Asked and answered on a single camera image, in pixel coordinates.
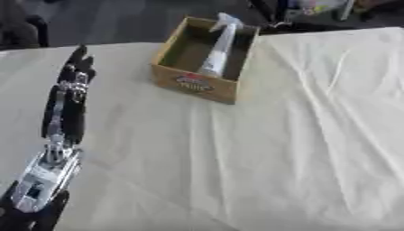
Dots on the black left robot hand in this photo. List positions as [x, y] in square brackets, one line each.
[73, 114]

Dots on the white spray bottle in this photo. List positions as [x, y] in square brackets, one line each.
[220, 51]

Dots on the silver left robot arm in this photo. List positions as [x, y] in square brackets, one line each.
[43, 180]

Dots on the tan cardboard box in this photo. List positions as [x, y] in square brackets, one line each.
[193, 85]

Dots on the black chair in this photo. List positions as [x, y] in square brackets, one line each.
[21, 28]

